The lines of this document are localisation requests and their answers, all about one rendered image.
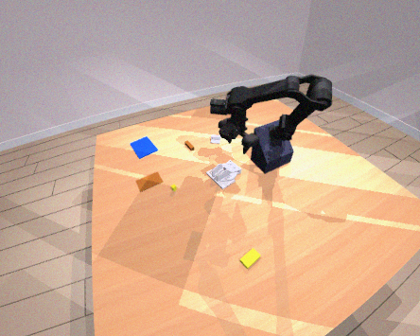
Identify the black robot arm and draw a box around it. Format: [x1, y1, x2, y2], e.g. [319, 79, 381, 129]
[210, 74, 332, 141]

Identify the orange flat square plate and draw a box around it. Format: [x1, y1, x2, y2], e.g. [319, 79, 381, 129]
[135, 171, 163, 192]

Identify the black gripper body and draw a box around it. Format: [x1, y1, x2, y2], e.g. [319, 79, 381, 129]
[218, 116, 259, 148]

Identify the yellow rectangular block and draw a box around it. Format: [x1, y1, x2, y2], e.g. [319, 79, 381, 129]
[240, 248, 261, 269]

